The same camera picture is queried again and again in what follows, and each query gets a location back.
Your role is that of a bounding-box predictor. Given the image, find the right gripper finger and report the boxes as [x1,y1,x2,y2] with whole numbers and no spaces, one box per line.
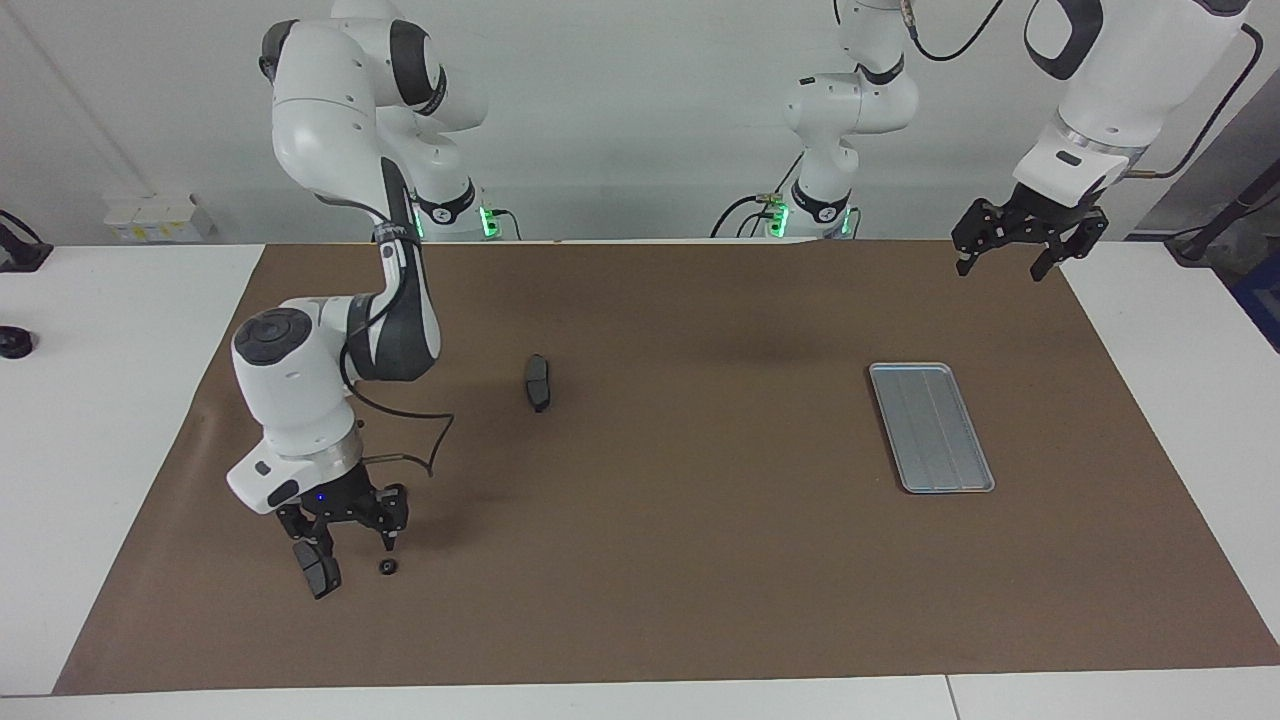
[362,484,410,552]
[277,505,337,563]

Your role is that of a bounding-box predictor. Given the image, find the black clamp stand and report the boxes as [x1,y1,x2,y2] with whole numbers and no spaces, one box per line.
[0,208,53,273]

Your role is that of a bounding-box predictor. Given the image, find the silver metal tray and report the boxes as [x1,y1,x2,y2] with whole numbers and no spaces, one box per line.
[867,361,997,495]

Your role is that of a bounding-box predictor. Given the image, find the white box yellow labels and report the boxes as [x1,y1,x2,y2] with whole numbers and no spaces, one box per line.
[103,193,216,244]

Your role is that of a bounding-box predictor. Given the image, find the blue crate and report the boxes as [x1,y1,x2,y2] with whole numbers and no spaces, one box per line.
[1228,248,1280,353]

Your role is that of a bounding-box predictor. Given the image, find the brown table mat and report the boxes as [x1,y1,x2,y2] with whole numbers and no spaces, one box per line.
[52,238,1280,696]

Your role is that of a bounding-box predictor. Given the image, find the dark grey panel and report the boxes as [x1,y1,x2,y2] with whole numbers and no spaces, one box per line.
[1128,95,1280,241]

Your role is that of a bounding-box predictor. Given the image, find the black pole stand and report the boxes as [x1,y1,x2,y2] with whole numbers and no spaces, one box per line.
[1165,160,1280,266]

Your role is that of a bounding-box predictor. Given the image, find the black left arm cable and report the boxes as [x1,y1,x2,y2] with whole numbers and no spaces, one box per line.
[905,0,1263,183]

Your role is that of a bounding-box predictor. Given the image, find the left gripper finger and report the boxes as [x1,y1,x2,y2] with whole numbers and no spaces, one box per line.
[1031,207,1110,284]
[950,198,1011,278]

